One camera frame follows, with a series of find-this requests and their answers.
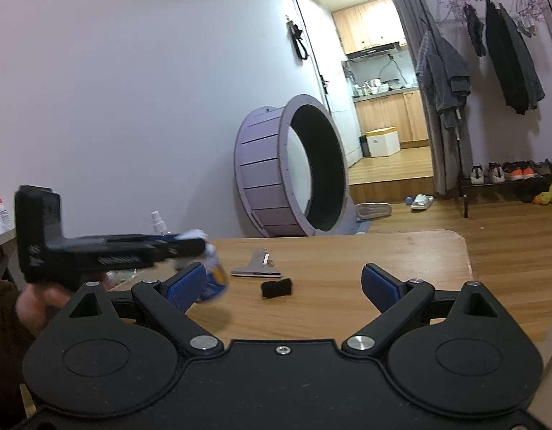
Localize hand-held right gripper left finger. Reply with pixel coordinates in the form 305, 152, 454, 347
67, 262, 225, 359

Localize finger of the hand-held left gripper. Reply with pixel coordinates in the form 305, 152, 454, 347
153, 233, 208, 264

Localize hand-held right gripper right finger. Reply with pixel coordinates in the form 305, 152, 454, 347
341, 263, 514, 359

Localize purple snack packet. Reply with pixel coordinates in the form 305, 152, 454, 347
179, 228, 230, 304

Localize clear spray bottle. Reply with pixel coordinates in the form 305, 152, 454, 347
149, 210, 173, 236

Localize black fabric roll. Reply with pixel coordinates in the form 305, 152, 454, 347
261, 278, 293, 299

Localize wooden desktop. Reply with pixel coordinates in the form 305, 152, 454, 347
103, 229, 474, 345

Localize person's left hand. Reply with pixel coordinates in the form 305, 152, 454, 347
15, 283, 75, 338

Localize grey slipper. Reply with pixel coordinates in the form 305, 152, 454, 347
355, 202, 393, 221

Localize metal bag clip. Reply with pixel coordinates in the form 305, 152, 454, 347
231, 248, 282, 278

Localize purple cat exercise wheel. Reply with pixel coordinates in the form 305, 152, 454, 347
234, 94, 361, 238

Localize black clothes rack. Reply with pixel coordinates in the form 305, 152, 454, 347
419, 0, 552, 218

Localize white foam box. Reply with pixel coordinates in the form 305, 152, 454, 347
365, 128, 400, 157

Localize wooden kitchen base cabinet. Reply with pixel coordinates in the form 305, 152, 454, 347
354, 90, 431, 148

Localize row of shoes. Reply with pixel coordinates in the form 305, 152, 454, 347
469, 157, 552, 184

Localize yellow duck toy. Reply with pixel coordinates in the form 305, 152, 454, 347
533, 180, 552, 206

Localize dishes on kitchen counter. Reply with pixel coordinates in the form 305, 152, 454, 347
352, 78, 420, 97

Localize white door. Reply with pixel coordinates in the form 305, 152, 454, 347
291, 0, 364, 168

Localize grey hanging shirt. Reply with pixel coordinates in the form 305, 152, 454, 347
414, 31, 472, 130

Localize range hood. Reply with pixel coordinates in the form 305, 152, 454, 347
346, 42, 402, 61

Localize black hanging bag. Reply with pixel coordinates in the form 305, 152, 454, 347
285, 15, 309, 60

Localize black hanging clothing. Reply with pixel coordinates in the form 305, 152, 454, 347
484, 0, 545, 115

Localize small dark hanging garment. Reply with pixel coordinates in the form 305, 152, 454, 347
464, 4, 487, 57

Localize purple clothes hangers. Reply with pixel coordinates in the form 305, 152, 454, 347
432, 0, 549, 25

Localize wooden kitchen wall cabinets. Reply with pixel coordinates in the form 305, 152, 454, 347
332, 0, 408, 54

